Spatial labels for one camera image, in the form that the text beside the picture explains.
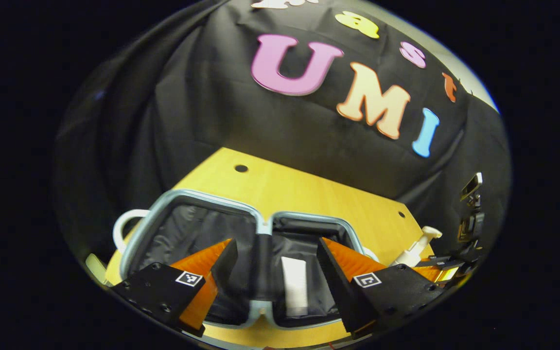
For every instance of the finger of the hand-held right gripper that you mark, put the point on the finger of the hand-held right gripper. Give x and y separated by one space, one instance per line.
443 262

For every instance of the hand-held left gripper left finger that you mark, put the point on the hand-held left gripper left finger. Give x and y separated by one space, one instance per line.
226 262

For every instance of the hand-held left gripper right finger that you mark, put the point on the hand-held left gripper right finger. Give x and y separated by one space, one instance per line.
336 287

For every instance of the light blue suitcase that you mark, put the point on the light blue suitcase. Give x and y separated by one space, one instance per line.
187 233

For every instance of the pale yellow object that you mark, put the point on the pale yellow object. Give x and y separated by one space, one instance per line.
94 267

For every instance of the black backdrop cloth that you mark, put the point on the black backdrop cloth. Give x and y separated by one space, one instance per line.
187 97

